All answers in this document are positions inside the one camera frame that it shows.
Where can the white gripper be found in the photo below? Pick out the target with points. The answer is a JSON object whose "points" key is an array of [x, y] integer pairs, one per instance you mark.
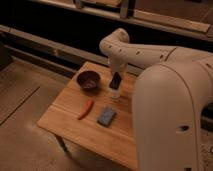
{"points": [[117, 66]]}

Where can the black eraser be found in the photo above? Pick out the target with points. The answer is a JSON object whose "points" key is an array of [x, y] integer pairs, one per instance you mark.
{"points": [[115, 82]]}

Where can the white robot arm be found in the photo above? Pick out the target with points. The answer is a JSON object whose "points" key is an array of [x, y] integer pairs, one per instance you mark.
{"points": [[169, 95]]}

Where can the white ceramic cup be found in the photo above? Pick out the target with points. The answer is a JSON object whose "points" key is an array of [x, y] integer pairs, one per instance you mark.
{"points": [[114, 94]]}

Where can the dark purple bowl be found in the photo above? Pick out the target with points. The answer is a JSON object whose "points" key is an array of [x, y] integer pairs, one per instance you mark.
{"points": [[88, 80]]}

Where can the red chili pepper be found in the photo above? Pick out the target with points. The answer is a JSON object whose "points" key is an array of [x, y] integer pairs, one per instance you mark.
{"points": [[86, 108]]}

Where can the blue sponge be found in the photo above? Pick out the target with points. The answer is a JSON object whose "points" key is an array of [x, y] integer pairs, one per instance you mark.
{"points": [[106, 116]]}

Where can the wooden table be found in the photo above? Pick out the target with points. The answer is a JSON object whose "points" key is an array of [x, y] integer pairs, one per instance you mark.
{"points": [[115, 142]]}

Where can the wooden shelf rail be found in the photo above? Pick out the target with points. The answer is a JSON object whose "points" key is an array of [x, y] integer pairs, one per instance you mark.
{"points": [[191, 18]]}

